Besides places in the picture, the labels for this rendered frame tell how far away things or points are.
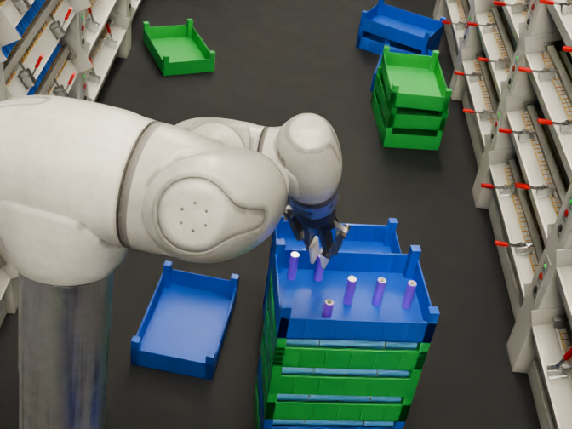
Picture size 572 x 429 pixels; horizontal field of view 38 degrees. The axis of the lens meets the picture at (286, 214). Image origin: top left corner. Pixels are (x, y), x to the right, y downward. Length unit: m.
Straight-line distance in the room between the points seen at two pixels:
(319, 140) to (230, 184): 0.55
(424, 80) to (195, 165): 2.35
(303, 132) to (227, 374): 0.90
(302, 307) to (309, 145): 0.46
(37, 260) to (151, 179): 0.16
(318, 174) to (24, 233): 0.59
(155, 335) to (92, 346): 1.18
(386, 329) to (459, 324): 0.72
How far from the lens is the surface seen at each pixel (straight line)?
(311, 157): 1.29
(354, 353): 1.64
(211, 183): 0.74
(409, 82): 3.03
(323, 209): 1.42
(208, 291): 2.24
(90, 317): 0.92
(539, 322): 2.12
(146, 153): 0.79
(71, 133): 0.82
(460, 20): 3.57
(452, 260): 2.51
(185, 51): 3.38
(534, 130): 2.46
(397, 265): 1.76
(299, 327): 1.57
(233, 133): 1.32
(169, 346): 2.10
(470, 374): 2.19
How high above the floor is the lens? 1.54
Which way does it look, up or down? 37 degrees down
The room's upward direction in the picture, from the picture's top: 8 degrees clockwise
